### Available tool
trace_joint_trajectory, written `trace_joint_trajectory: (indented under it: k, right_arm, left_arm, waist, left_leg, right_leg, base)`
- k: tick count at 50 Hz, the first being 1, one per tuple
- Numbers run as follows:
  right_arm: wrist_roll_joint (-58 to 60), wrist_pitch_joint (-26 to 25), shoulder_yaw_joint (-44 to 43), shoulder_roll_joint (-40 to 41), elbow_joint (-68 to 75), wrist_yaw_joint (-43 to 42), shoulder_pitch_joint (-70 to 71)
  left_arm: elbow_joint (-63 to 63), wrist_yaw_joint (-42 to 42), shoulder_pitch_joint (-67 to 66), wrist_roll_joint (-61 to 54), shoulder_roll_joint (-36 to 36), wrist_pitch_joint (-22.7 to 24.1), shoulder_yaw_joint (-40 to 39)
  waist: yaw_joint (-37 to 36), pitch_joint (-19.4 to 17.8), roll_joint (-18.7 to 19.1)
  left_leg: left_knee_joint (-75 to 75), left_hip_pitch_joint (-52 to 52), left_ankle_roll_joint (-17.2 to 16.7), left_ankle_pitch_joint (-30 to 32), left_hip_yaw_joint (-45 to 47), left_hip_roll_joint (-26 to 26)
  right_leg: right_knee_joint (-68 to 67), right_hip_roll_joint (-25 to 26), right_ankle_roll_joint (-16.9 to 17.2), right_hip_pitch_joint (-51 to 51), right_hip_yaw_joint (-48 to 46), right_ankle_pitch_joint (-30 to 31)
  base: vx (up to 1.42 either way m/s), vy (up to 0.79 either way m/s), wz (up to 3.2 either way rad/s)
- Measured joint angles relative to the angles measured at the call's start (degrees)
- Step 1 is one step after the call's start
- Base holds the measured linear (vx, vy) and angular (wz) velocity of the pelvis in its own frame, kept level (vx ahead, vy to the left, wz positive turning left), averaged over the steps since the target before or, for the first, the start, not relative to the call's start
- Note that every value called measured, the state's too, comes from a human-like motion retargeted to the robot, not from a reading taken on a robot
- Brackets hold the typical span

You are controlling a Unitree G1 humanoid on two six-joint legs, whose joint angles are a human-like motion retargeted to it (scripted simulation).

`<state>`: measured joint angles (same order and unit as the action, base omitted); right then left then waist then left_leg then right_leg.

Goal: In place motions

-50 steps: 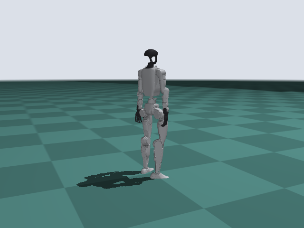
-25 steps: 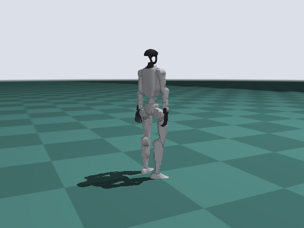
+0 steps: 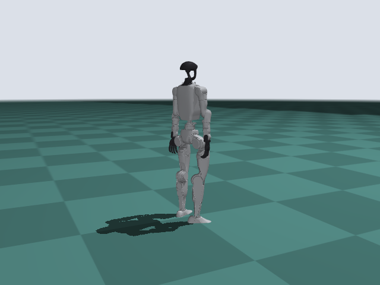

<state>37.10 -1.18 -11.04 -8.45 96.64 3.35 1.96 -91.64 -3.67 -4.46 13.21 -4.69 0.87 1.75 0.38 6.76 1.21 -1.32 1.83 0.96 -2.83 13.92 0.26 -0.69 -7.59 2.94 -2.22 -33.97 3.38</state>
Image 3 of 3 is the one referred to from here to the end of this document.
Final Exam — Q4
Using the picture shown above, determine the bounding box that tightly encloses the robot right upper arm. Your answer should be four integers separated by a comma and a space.
194, 86, 208, 118

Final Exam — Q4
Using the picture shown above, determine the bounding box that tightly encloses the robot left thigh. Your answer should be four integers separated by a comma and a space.
174, 135, 191, 182

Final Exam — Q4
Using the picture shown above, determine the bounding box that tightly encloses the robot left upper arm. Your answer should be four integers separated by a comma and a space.
172, 87, 180, 117

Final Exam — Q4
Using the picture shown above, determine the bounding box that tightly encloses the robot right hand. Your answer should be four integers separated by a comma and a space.
201, 135, 211, 159

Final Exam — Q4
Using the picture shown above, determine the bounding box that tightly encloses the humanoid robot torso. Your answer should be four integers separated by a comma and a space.
176, 82, 201, 144

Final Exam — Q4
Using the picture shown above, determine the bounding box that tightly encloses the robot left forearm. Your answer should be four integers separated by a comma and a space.
171, 114, 180, 137

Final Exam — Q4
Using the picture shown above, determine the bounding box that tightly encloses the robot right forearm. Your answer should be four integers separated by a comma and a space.
202, 110, 211, 140

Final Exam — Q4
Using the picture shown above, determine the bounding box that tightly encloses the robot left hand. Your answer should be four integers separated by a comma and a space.
169, 131, 178, 154

